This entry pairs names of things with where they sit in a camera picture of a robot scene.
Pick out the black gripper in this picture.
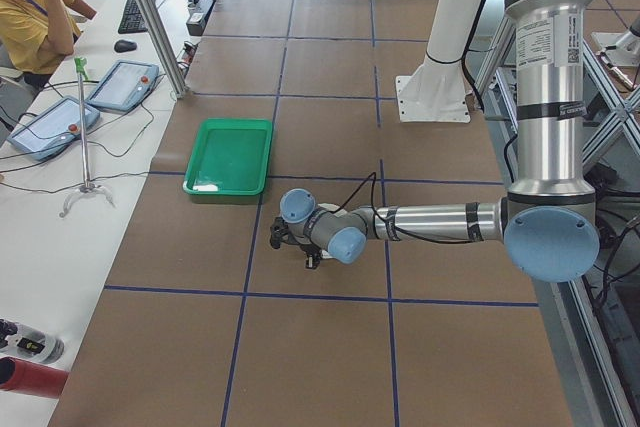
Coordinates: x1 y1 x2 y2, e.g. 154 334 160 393
299 244 323 269

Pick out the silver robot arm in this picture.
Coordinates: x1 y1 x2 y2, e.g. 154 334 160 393
270 0 599 283

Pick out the green plastic tray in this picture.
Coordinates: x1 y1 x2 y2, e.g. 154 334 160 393
183 118 273 197

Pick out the far blue teach pendant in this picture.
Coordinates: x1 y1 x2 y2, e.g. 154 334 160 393
85 60 160 113

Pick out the blue teach pendant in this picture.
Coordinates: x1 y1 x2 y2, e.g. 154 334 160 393
85 60 160 113
7 96 80 161

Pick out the black computer mouse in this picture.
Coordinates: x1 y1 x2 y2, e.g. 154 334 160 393
113 39 137 53

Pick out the near blue teach pendant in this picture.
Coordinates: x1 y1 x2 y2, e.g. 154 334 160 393
7 96 80 161

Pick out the black keyboard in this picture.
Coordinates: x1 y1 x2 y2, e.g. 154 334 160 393
118 0 147 34

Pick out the clear water bottle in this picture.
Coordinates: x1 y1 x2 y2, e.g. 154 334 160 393
1 319 65 365

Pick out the red bottle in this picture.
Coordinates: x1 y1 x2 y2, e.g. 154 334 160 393
1 357 69 399

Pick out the person in yellow shirt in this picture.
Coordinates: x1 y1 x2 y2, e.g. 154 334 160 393
1 0 96 90

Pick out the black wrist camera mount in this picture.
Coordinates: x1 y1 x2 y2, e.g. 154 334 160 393
269 216 296 250

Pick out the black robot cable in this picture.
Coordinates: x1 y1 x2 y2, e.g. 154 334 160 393
337 171 481 244

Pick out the white pedestal column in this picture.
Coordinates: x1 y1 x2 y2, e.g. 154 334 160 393
396 0 482 123

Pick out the aluminium frame post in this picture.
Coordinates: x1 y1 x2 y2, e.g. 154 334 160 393
136 0 187 99

